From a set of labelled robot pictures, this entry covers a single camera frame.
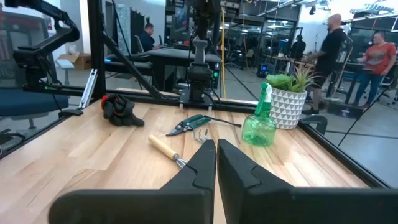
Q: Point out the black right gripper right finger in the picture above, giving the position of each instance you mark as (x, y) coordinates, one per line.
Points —
(264, 205)

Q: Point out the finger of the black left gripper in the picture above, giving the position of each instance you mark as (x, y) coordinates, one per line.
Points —
(203, 53)
(197, 53)

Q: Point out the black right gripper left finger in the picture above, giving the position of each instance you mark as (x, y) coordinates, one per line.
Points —
(186, 205)

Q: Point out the green plastic spray bottle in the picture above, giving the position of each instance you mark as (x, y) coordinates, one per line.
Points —
(258, 130)

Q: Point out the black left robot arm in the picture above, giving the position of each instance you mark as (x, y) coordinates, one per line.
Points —
(199, 81)

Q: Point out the dark grey desk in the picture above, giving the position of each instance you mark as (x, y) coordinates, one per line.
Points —
(174, 57)

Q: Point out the person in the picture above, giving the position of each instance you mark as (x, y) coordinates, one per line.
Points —
(146, 40)
(332, 49)
(379, 57)
(298, 48)

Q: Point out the plant in white patterned pot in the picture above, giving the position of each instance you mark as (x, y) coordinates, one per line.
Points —
(287, 107)

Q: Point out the cardboard box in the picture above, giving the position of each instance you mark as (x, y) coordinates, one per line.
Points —
(81, 61)

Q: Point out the white side table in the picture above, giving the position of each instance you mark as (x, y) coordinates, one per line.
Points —
(64, 63)

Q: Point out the black table edge clamp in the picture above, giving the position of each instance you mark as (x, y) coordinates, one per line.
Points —
(73, 113)

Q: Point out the blue-seated office chair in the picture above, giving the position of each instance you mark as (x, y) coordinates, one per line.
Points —
(31, 102)

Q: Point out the black aluminium rig frame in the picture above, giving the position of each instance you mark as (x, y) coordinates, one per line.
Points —
(96, 46)

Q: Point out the silver aluminium bracket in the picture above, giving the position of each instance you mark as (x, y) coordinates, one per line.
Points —
(88, 90)

